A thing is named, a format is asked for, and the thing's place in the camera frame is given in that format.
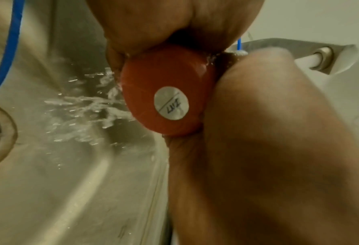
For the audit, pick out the stainless steel sink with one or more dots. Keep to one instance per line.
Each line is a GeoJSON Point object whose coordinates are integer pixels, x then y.
{"type": "Point", "coordinates": [61, 179]}

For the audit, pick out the white bottle brush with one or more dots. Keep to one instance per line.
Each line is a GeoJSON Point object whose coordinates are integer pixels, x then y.
{"type": "Point", "coordinates": [306, 61]}

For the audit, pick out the person's right hand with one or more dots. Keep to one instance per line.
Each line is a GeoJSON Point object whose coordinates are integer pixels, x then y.
{"type": "Point", "coordinates": [273, 155]}

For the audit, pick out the pink steel tumbler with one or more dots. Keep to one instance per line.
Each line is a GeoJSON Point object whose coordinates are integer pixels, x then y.
{"type": "Point", "coordinates": [146, 79]}

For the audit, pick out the person's left hand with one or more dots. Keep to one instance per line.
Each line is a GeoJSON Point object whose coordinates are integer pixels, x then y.
{"type": "Point", "coordinates": [155, 21]}

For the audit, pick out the thin blue tube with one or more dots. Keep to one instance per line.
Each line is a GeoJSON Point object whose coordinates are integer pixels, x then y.
{"type": "Point", "coordinates": [11, 47]}

